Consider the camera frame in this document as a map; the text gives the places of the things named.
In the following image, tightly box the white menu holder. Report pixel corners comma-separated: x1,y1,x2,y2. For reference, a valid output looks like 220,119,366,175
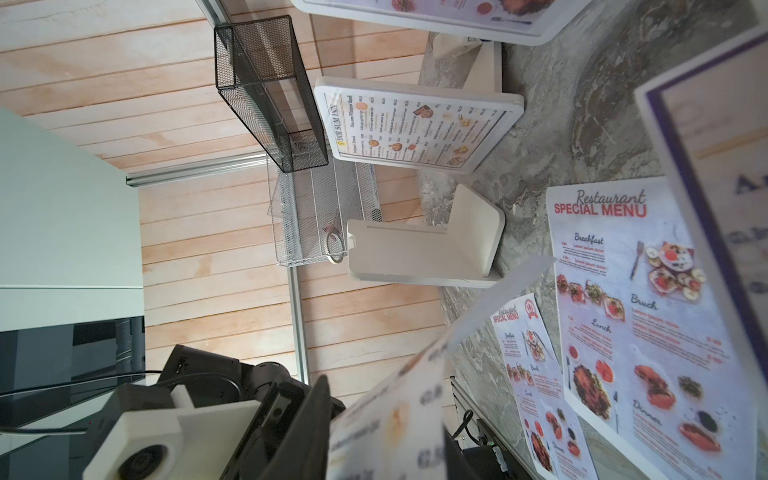
347,184,505,288
314,42,525,174
293,0,590,46

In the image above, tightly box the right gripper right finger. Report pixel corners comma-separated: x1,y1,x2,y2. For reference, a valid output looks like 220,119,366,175
443,429,479,480

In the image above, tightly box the dim sum menu sheet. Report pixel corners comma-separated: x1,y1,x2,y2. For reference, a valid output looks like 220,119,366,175
634,24,767,407
324,255,554,479
318,88,511,170

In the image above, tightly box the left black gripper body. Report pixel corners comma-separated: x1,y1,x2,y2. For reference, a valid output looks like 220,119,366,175
156,345,345,479

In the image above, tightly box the pink special menu sheet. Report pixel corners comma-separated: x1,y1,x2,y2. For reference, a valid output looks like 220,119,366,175
546,177,757,479
491,294,598,479

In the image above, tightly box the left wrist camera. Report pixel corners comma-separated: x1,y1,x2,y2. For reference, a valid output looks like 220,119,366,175
82,384,260,479

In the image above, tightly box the white tape roll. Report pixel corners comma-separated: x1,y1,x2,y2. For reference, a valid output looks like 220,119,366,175
324,230,346,265

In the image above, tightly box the white wire wall shelf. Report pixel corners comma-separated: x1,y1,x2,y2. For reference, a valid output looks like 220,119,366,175
267,157,382,267

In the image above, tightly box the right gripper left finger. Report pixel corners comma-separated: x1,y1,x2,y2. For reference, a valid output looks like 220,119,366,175
259,376,332,479

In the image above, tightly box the black mesh wall basket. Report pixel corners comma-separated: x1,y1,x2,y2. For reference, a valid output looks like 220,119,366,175
214,15,329,174

